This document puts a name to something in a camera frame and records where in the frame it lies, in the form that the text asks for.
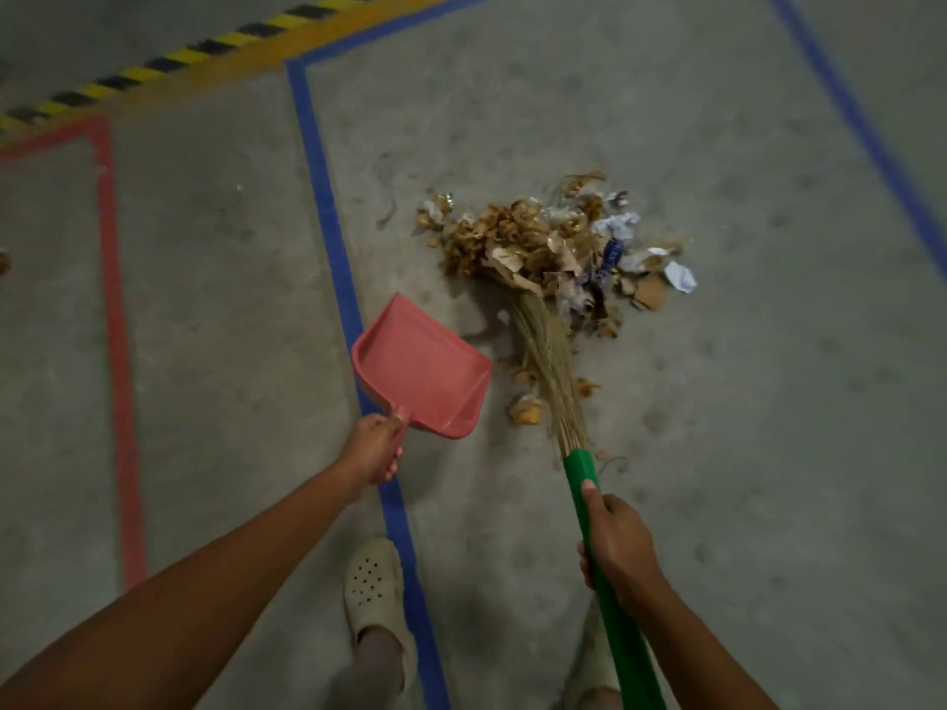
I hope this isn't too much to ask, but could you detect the person's right forearm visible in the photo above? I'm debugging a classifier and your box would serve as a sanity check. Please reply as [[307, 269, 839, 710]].
[[620, 568, 779, 710]]

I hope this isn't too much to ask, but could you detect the green handled straw broom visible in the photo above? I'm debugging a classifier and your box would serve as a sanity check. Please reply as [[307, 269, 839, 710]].
[[494, 284, 668, 710]]

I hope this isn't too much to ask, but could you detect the person's left hand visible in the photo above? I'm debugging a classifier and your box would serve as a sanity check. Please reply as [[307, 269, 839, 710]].
[[334, 411, 408, 488]]

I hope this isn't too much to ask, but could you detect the pile of dry leaves and paper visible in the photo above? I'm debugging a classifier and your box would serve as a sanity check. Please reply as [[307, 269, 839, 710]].
[[414, 170, 700, 341]]

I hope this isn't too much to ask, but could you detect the pink plastic dustpan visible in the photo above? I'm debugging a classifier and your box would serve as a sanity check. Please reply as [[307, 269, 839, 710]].
[[351, 291, 494, 441]]

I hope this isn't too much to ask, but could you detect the person's beige clog shoe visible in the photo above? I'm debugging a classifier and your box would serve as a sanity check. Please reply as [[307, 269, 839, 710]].
[[562, 602, 624, 710], [343, 538, 420, 696]]

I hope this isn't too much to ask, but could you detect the person's left leg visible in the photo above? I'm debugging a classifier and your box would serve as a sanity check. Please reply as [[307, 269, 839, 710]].
[[326, 627, 406, 710]]

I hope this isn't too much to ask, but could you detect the person's left beige clog shoe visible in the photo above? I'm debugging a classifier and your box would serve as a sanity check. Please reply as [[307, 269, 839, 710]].
[[343, 538, 420, 696]]

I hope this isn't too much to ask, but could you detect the person's left forearm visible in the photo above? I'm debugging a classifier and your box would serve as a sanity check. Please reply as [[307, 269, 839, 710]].
[[0, 458, 365, 710]]

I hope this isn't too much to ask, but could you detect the person's right beige clog shoe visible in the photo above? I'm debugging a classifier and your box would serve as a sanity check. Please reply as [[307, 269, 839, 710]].
[[562, 602, 624, 710]]

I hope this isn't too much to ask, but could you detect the person's right hand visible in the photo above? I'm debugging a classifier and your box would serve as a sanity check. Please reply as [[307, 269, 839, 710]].
[[576, 479, 665, 614]]

